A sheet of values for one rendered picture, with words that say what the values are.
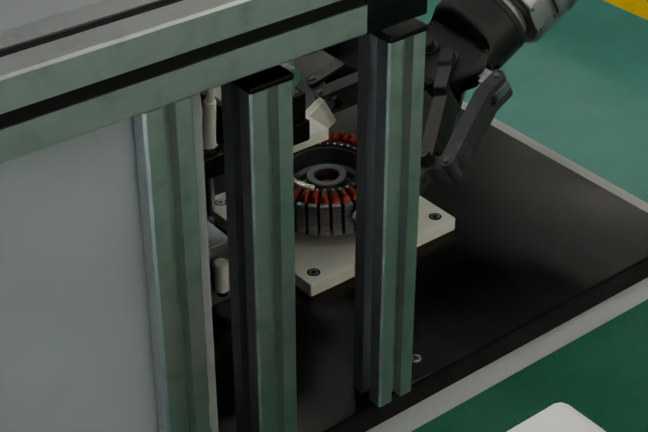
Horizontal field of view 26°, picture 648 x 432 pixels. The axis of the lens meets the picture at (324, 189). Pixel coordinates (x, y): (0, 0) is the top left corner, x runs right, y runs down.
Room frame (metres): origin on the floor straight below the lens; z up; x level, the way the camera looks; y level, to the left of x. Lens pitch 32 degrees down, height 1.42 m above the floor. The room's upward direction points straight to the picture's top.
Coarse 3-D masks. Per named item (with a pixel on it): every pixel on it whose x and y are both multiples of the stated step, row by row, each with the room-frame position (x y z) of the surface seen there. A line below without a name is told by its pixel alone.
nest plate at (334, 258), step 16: (224, 192) 0.99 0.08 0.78; (224, 208) 0.97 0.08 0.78; (432, 208) 0.97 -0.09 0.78; (224, 224) 0.95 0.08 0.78; (432, 224) 0.95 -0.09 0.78; (448, 224) 0.95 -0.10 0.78; (304, 240) 0.92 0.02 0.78; (320, 240) 0.92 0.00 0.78; (336, 240) 0.92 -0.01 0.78; (352, 240) 0.92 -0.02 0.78; (304, 256) 0.90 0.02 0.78; (320, 256) 0.90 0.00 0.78; (336, 256) 0.90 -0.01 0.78; (352, 256) 0.90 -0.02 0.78; (304, 272) 0.88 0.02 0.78; (320, 272) 0.88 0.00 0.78; (336, 272) 0.88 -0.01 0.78; (352, 272) 0.89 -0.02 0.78; (304, 288) 0.87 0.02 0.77; (320, 288) 0.87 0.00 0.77
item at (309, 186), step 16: (320, 144) 1.00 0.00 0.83; (336, 144) 1.00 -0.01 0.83; (352, 144) 1.00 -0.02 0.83; (304, 160) 0.99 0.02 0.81; (320, 160) 1.00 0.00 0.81; (336, 160) 1.00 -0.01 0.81; (352, 160) 0.99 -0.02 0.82; (304, 176) 0.99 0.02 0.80; (320, 176) 0.98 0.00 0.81; (336, 176) 0.97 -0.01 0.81; (352, 176) 0.99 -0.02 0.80; (304, 192) 0.93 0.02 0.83; (320, 192) 0.93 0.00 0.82; (336, 192) 0.92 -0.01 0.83; (352, 192) 0.92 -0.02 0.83; (304, 208) 0.91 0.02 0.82; (320, 208) 0.91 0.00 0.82; (336, 208) 0.91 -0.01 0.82; (352, 208) 0.91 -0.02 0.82; (304, 224) 0.91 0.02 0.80; (320, 224) 0.91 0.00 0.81; (336, 224) 0.91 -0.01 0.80; (352, 224) 0.92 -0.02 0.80
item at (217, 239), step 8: (208, 224) 0.88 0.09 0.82; (208, 232) 0.87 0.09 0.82; (216, 232) 0.87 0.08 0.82; (208, 240) 0.86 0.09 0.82; (216, 240) 0.86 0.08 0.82; (224, 240) 0.86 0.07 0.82; (208, 248) 0.85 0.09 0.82; (216, 248) 0.86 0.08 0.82; (224, 248) 0.86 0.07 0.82; (216, 256) 0.86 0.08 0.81; (224, 256) 0.86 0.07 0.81; (216, 296) 0.85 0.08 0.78
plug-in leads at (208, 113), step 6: (210, 90) 0.86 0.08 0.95; (210, 96) 0.86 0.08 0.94; (204, 102) 0.86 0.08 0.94; (210, 102) 0.86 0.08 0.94; (204, 108) 0.86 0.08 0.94; (210, 108) 0.86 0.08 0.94; (204, 114) 0.86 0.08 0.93; (210, 114) 0.86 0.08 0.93; (204, 120) 0.86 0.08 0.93; (210, 120) 0.86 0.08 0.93; (204, 126) 0.86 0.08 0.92; (210, 126) 0.86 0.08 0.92; (204, 132) 0.86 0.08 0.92; (210, 132) 0.86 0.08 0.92; (204, 138) 0.86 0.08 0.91; (210, 138) 0.86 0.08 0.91; (204, 144) 0.86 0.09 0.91; (210, 144) 0.86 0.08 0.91; (216, 144) 0.87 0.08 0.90; (204, 150) 0.86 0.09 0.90; (210, 150) 0.86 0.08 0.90; (216, 150) 0.87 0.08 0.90
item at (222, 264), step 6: (222, 258) 0.85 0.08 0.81; (216, 264) 0.85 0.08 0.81; (222, 264) 0.85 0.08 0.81; (228, 264) 0.85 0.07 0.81; (216, 270) 0.85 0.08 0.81; (222, 270) 0.84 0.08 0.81; (228, 270) 0.85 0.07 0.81; (216, 276) 0.85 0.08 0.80; (222, 276) 0.84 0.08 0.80; (228, 276) 0.85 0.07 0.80; (216, 282) 0.85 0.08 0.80; (222, 282) 0.84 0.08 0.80; (228, 282) 0.85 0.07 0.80; (216, 288) 0.85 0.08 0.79; (222, 288) 0.84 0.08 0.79; (228, 288) 0.85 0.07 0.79; (222, 294) 0.85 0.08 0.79
